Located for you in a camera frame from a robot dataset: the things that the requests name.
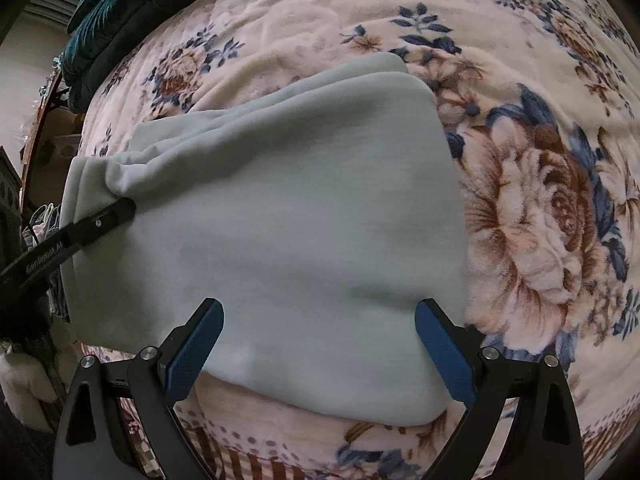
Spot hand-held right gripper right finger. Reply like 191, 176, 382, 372
414, 298, 585, 480

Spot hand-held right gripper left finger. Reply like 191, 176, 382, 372
52, 298, 225, 480

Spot orange wooden folding table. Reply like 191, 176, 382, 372
20, 67, 71, 241

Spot light green pants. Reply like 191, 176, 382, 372
59, 52, 471, 426

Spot white fluffy cloth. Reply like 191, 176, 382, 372
0, 320, 78, 433

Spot floral blanket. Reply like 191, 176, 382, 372
65, 0, 640, 480

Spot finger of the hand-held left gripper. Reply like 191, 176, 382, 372
62, 197, 137, 253

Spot teal folded duvet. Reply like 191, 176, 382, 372
61, 0, 251, 111

